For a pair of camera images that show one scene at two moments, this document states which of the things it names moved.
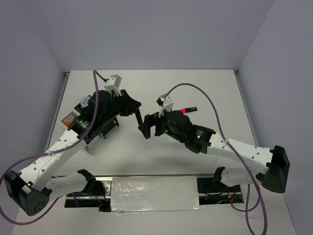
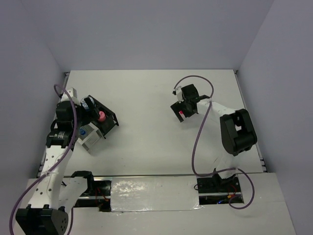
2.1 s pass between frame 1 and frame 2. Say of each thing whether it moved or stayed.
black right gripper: moved
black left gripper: moved
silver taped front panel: stayed
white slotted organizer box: moved
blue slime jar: stayed
